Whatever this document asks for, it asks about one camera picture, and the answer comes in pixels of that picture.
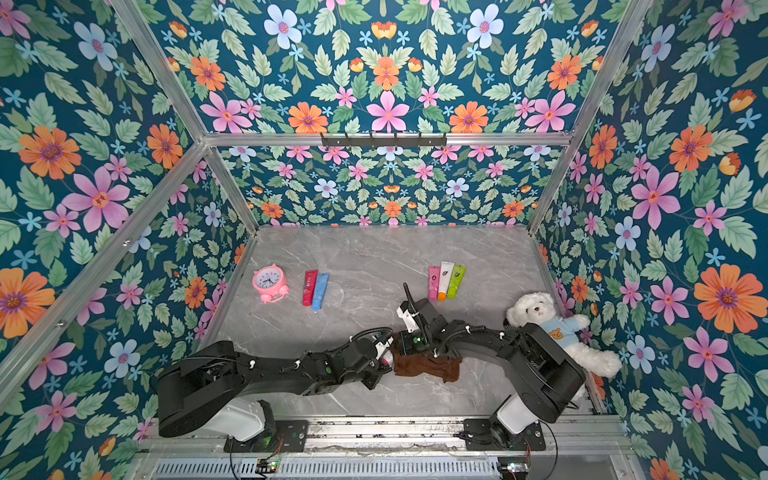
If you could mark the white teddy bear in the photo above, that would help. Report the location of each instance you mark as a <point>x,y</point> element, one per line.
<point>539,308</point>

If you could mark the pink toothpaste tube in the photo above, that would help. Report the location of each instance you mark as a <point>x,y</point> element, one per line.
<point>433,282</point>

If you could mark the blue toothpaste tube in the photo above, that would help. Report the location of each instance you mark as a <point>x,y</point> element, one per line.
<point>319,291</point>

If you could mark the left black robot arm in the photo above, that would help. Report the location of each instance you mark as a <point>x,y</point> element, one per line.
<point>194,389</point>

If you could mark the pink alarm clock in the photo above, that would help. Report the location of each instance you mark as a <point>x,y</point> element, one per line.
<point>271,284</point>

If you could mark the green toothpaste tube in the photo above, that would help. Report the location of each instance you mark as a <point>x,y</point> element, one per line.
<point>455,282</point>

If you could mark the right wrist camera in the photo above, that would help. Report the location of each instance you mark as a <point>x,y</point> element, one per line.
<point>408,313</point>

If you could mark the white toothpaste tube orange cap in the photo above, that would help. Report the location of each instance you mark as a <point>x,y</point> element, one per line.
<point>446,272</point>

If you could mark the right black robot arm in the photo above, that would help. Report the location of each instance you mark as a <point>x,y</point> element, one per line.
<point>545,379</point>

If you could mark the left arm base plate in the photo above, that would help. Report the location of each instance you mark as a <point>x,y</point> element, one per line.
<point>282,436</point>

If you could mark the magenta toothpaste tube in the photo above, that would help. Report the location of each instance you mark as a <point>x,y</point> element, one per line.
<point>309,285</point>

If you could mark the white toothpaste tube red cap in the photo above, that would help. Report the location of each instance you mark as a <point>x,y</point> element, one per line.
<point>388,360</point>

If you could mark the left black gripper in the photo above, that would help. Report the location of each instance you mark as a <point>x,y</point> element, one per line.
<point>379,369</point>

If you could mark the metal hook rail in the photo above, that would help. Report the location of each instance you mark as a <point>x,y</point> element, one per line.
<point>370,140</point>

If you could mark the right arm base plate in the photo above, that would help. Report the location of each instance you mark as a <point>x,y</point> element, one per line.
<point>487,435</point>

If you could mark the brown cloth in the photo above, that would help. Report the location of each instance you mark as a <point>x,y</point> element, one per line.
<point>445,368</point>

